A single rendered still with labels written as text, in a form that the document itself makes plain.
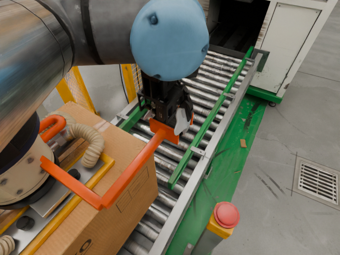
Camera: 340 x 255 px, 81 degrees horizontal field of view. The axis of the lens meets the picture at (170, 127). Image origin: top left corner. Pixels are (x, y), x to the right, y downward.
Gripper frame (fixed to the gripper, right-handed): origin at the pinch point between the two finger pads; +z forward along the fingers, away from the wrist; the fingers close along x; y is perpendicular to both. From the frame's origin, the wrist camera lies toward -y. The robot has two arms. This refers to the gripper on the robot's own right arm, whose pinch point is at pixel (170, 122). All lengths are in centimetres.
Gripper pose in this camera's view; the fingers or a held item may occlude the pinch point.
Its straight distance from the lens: 52.1
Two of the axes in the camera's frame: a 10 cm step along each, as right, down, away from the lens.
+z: 0.0, 6.4, 7.7
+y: -5.3, 6.5, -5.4
